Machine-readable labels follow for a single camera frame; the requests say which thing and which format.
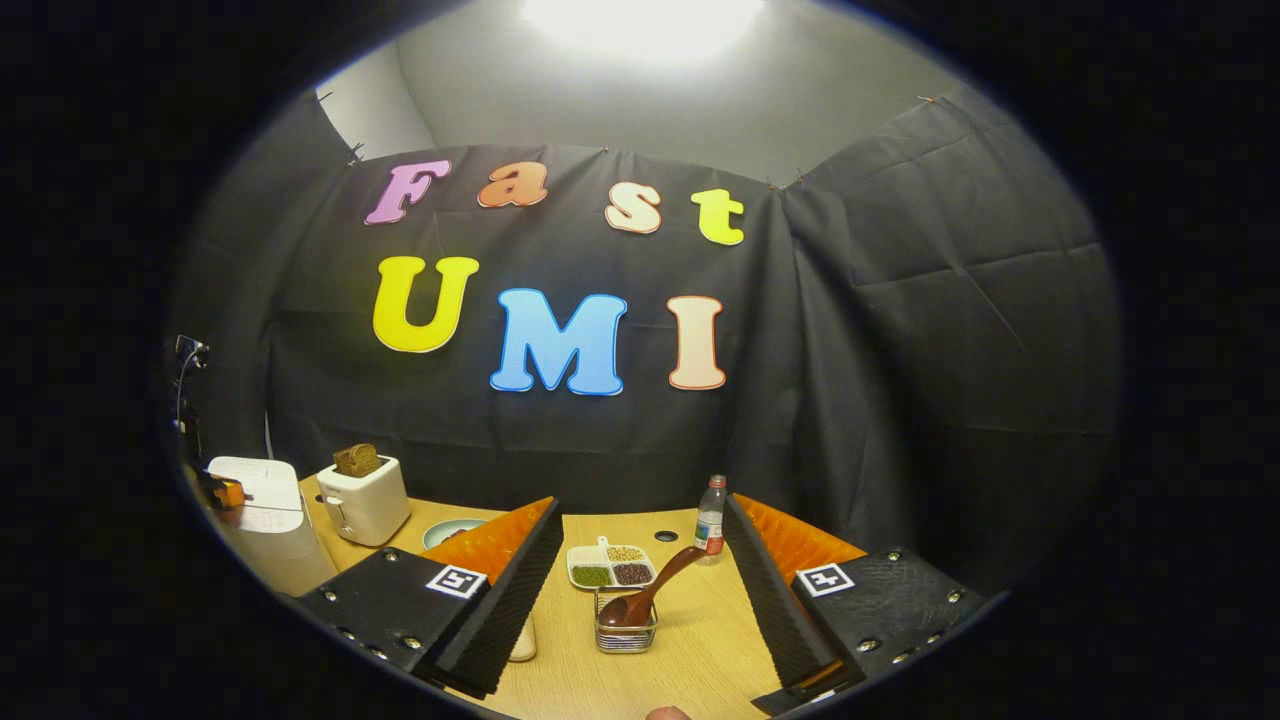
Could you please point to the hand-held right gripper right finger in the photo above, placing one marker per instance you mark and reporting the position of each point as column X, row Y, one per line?
column 775, row 610

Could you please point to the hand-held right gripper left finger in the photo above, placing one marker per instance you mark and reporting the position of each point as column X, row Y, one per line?
column 505, row 610

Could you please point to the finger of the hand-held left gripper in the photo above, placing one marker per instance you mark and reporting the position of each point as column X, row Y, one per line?
column 228, row 494

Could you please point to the white rice cooker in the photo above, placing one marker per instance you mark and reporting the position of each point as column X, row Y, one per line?
column 275, row 550

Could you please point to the brown wooden spoon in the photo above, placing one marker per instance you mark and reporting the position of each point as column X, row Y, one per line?
column 650, row 590

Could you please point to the clear plastic container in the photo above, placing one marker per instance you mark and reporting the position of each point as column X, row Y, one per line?
column 523, row 640

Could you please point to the green mung beans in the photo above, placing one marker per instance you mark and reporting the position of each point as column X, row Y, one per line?
column 591, row 576

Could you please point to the pale green plate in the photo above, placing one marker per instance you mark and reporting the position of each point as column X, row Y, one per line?
column 450, row 530

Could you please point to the white divided dish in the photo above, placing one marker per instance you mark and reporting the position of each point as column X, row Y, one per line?
column 585, row 555

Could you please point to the clear plastic water bottle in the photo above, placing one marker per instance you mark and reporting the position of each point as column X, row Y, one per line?
column 710, row 525

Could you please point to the dark red beans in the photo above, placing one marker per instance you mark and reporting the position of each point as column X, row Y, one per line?
column 632, row 574

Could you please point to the yellow soybeans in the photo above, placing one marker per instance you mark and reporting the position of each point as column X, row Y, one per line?
column 625, row 553

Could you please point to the brown bread slices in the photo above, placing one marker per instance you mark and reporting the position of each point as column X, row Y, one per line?
column 357, row 461

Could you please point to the white toaster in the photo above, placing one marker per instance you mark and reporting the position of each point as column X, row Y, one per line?
column 365, row 510

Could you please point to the black backdrop cloth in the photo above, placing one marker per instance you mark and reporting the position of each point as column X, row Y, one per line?
column 850, row 350

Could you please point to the bright ceiling light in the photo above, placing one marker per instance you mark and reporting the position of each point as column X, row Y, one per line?
column 640, row 25

